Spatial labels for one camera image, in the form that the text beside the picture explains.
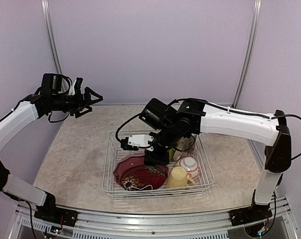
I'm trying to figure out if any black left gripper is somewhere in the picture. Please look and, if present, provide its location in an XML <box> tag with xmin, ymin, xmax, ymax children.
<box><xmin>51</xmin><ymin>86</ymin><xmax>103</xmax><ymax>118</ymax></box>

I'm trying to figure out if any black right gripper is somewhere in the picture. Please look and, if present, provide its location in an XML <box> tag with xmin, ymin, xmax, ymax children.
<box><xmin>144</xmin><ymin>121</ymin><xmax>181</xmax><ymax>164</ymax></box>

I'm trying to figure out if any maroon scalloped plate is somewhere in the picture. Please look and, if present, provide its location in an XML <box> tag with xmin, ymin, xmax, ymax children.
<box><xmin>113</xmin><ymin>154</ymin><xmax>169</xmax><ymax>191</ymax></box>

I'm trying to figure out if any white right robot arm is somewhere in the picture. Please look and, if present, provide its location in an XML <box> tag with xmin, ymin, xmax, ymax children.
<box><xmin>133</xmin><ymin>98</ymin><xmax>294</xmax><ymax>226</ymax></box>

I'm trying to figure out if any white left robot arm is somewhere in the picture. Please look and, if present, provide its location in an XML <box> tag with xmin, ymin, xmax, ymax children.
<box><xmin>0</xmin><ymin>73</ymin><xmax>103</xmax><ymax>227</ymax></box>

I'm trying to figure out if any lime green bowl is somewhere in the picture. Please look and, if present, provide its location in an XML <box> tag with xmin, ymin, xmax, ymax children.
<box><xmin>168</xmin><ymin>148</ymin><xmax>175</xmax><ymax>162</ymax></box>

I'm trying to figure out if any tall white patterned mug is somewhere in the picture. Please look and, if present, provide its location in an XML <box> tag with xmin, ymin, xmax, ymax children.
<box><xmin>173</xmin><ymin>135</ymin><xmax>197</xmax><ymax>161</ymax></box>

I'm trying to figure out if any white red patterned bowl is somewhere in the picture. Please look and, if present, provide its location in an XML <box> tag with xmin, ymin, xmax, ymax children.
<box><xmin>175</xmin><ymin>157</ymin><xmax>200</xmax><ymax>179</ymax></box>

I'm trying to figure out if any pale yellow mug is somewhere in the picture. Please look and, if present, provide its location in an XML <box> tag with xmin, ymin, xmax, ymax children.
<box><xmin>166</xmin><ymin>166</ymin><xmax>196</xmax><ymax>189</ymax></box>

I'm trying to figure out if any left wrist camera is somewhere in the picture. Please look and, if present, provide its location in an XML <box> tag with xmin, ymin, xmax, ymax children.
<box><xmin>68</xmin><ymin>77</ymin><xmax>83</xmax><ymax>95</ymax></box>

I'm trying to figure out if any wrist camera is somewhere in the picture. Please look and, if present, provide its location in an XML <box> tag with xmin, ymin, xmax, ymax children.
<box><xmin>68</xmin><ymin>77</ymin><xmax>83</xmax><ymax>95</ymax></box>
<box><xmin>121</xmin><ymin>134</ymin><xmax>154</xmax><ymax>151</ymax></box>

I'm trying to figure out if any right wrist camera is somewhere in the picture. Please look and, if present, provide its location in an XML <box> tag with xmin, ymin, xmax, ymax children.
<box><xmin>121</xmin><ymin>134</ymin><xmax>154</xmax><ymax>151</ymax></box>

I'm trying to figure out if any white wire dish rack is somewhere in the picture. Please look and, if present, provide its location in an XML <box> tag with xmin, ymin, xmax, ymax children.
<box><xmin>102</xmin><ymin>131</ymin><xmax>214</xmax><ymax>199</ymax></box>

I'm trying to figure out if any left aluminium corner post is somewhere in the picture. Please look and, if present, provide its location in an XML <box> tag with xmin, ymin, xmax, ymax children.
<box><xmin>41</xmin><ymin>0</ymin><xmax>63</xmax><ymax>74</ymax></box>

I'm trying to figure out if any aluminium corner post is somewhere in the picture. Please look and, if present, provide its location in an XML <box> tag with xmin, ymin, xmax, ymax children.
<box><xmin>232</xmin><ymin>0</ymin><xmax>262</xmax><ymax>108</ymax></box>
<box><xmin>41</xmin><ymin>0</ymin><xmax>63</xmax><ymax>74</ymax></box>

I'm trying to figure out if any aluminium front rail frame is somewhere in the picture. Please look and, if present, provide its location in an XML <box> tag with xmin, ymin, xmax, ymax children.
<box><xmin>6</xmin><ymin>198</ymin><xmax>300</xmax><ymax>239</ymax></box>

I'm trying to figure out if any right aluminium corner post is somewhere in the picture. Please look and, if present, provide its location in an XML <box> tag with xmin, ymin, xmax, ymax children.
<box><xmin>232</xmin><ymin>0</ymin><xmax>262</xmax><ymax>108</ymax></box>

